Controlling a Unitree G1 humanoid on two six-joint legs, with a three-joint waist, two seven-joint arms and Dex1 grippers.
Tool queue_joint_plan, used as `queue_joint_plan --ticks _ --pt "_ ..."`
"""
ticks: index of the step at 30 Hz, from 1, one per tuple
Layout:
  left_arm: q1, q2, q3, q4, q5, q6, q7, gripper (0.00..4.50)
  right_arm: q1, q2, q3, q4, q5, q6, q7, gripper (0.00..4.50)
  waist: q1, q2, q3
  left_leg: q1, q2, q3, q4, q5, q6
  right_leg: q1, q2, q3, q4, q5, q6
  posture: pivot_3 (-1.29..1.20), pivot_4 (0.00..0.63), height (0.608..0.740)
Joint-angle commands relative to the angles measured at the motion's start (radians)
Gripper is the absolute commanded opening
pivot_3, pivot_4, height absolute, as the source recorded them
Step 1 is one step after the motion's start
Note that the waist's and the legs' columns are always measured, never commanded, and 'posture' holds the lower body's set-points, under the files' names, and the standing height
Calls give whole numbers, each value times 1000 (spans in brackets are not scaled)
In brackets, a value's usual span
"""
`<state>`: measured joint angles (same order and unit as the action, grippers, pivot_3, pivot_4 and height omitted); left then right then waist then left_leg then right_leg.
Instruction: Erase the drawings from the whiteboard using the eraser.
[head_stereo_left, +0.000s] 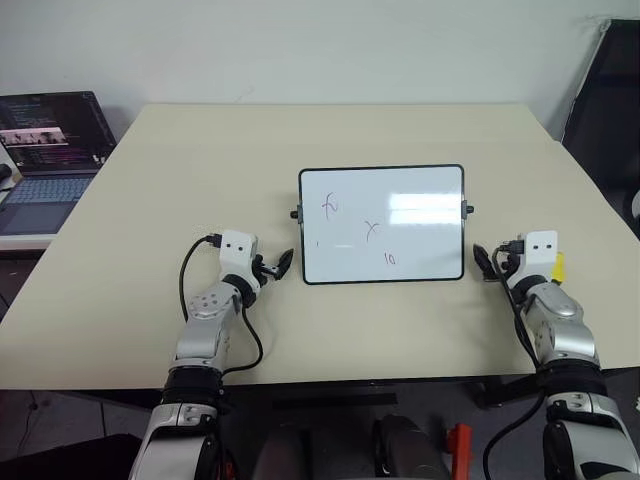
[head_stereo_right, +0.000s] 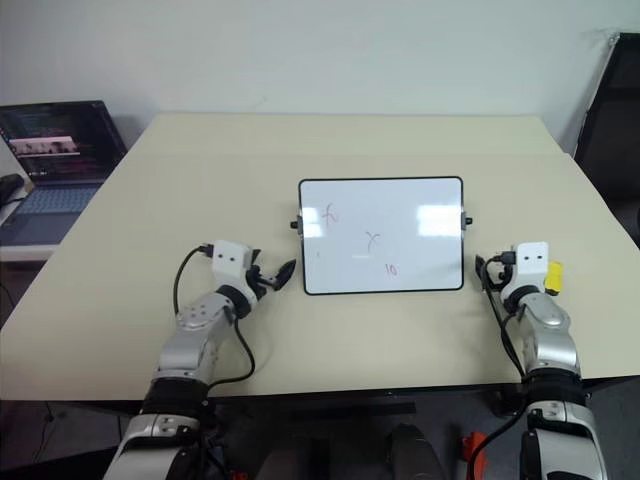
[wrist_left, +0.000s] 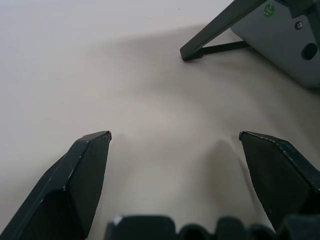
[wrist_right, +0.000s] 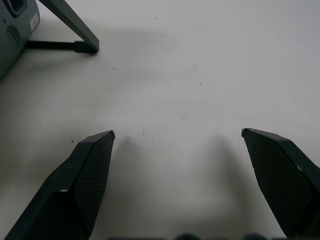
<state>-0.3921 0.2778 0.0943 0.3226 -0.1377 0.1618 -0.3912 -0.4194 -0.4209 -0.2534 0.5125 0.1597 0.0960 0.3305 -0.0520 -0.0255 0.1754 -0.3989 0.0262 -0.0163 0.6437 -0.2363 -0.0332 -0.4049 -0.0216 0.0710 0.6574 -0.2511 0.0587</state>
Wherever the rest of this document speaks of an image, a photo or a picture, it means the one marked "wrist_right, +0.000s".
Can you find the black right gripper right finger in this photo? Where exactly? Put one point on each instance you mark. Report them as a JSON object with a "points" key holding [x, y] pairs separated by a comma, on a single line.
{"points": [[280, 180]]}

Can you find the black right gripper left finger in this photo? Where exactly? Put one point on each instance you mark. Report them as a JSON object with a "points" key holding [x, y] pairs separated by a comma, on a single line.
{"points": [[75, 185]]}

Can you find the silver robot body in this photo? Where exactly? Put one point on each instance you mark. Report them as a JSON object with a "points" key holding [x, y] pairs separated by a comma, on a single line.
{"points": [[15, 37]]}

